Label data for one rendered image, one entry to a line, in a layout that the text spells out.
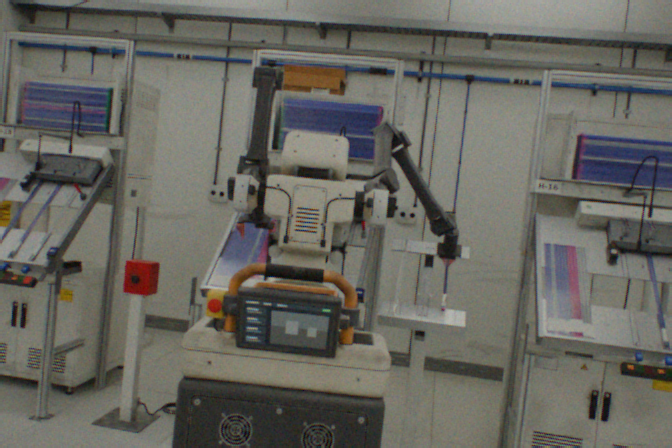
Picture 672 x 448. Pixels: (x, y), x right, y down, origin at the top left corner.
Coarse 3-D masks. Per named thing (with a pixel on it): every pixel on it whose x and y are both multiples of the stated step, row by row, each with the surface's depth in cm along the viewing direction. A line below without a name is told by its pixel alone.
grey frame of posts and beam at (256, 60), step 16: (256, 64) 321; (400, 64) 308; (400, 80) 308; (256, 96) 321; (400, 96) 308; (272, 160) 317; (352, 160) 310; (384, 240) 314; (192, 304) 276; (368, 304) 314; (192, 320) 277; (368, 320) 314
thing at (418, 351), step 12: (420, 348) 266; (420, 360) 266; (420, 372) 266; (408, 384) 267; (420, 384) 266; (408, 396) 267; (408, 408) 267; (408, 420) 267; (408, 432) 267; (408, 444) 268
